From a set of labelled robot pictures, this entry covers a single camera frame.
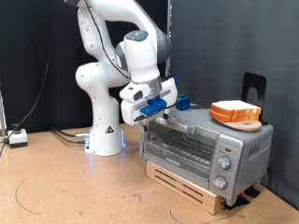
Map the slotted wooden block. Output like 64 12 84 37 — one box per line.
145 160 227 217

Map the spatula with blue grip block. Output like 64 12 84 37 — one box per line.
175 92 200 111

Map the vertical aluminium pole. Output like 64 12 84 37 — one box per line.
164 0 173 105

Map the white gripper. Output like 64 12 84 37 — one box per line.
121 77 179 133

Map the wrist camera on blue mount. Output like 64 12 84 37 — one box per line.
134 95 168 123

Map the black hanging cable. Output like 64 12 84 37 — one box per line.
0 0 60 161

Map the black foam pad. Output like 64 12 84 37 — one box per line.
223 194 251 211
244 185 262 199

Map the silver oven knob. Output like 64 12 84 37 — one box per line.
212 175 229 190
217 155 233 171

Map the wire oven rack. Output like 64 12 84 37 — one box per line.
148 130 219 167

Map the metal frame post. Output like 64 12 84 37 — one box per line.
0 90 7 137

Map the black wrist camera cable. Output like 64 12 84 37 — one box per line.
83 0 133 80

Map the black base cable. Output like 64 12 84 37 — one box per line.
50 127 88 145

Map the black cable silver connector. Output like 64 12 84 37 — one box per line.
54 129 92 139

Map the dark grey backdrop curtain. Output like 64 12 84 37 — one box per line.
169 0 299 211

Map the silver toaster oven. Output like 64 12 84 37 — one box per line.
138 102 275 207

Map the black metal bookend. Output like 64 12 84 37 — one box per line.
241 72 268 126

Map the black backdrop curtain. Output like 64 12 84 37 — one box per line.
0 0 169 134

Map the round wooden cutting board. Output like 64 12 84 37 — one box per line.
216 119 263 133

